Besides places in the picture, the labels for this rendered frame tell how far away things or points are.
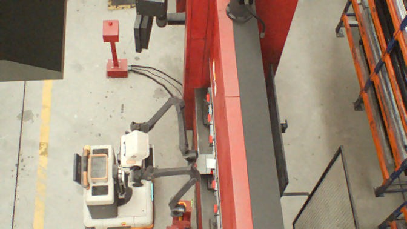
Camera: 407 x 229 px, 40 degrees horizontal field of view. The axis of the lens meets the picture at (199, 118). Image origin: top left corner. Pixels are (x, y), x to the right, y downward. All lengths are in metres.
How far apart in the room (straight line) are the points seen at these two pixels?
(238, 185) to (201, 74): 1.97
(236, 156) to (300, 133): 2.86
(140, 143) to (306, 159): 2.23
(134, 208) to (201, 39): 1.80
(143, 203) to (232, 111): 2.12
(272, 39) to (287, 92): 1.77
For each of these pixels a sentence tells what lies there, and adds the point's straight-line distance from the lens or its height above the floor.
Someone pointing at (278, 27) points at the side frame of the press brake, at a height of 1.79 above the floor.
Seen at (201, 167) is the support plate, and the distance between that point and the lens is 4.77.
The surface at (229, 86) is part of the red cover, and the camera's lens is 3.64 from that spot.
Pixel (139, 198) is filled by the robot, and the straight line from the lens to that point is 5.44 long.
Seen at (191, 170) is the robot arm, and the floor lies 1.41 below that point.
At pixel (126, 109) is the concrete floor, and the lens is 6.19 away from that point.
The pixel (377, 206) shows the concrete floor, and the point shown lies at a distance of 6.09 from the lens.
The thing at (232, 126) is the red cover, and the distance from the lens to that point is 3.49.
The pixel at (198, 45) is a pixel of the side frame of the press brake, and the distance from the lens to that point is 4.73.
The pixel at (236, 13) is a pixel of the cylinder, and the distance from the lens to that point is 3.92.
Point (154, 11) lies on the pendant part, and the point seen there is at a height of 1.83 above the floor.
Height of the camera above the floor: 5.37
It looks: 61 degrees down
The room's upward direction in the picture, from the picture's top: 6 degrees clockwise
